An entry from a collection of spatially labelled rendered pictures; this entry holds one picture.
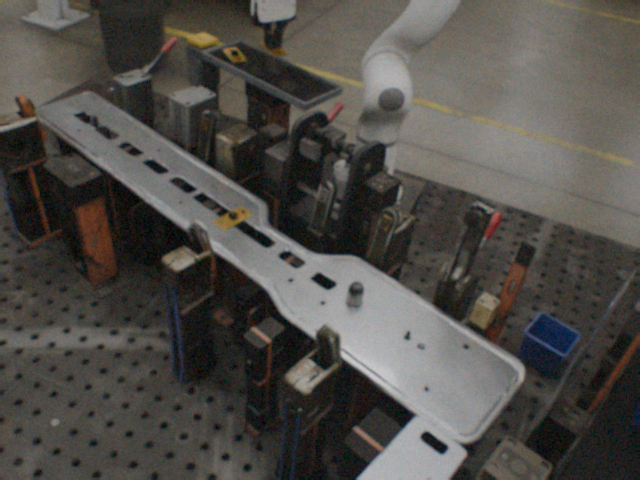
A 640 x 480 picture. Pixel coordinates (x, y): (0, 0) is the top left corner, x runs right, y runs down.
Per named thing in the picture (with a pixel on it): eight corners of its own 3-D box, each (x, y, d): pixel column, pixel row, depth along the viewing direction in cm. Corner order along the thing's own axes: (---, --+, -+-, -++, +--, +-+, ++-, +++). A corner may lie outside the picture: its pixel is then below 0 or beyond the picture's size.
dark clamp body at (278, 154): (248, 270, 162) (250, 149, 137) (282, 248, 170) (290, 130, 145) (276, 291, 157) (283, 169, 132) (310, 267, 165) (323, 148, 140)
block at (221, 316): (211, 316, 149) (207, 226, 130) (249, 290, 156) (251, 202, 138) (226, 328, 146) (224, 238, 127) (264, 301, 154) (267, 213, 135)
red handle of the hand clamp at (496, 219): (443, 271, 113) (489, 207, 116) (444, 275, 115) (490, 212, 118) (462, 283, 112) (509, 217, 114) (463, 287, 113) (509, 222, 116)
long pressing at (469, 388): (17, 117, 157) (16, 111, 156) (92, 91, 171) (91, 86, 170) (468, 456, 93) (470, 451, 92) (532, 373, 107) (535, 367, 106)
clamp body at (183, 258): (161, 369, 136) (145, 256, 113) (202, 340, 143) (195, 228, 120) (187, 393, 131) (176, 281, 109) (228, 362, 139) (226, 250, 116)
